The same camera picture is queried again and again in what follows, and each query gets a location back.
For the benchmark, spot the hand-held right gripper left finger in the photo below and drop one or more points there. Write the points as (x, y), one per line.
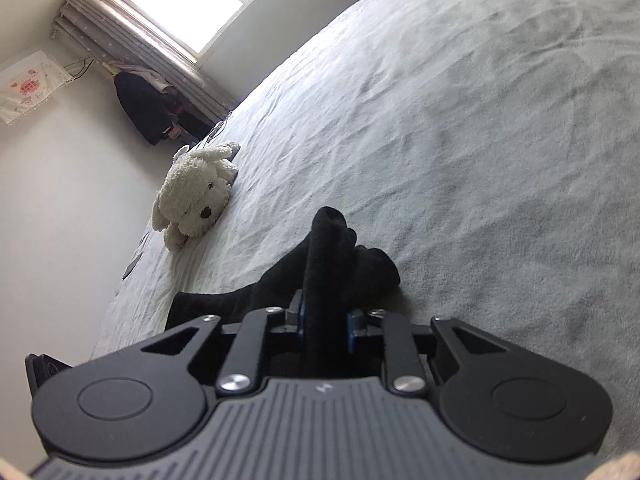
(300, 316)

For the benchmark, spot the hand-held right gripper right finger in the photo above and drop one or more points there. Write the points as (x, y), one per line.
(351, 331)

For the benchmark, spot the black t-shirt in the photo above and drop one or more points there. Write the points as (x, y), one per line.
(325, 260)

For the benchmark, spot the dark hanging clothes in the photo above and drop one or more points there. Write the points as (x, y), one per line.
(145, 105)

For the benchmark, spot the dark phone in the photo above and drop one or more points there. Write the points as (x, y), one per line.
(132, 267)

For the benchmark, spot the white plush dog toy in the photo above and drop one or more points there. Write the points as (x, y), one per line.
(195, 195)

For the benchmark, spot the bed with grey sheet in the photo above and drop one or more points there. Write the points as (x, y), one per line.
(450, 160)

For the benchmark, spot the printed white cloth cover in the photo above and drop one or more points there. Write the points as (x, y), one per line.
(30, 87)

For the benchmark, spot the grey patterned curtain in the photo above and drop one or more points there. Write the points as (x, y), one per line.
(140, 45)

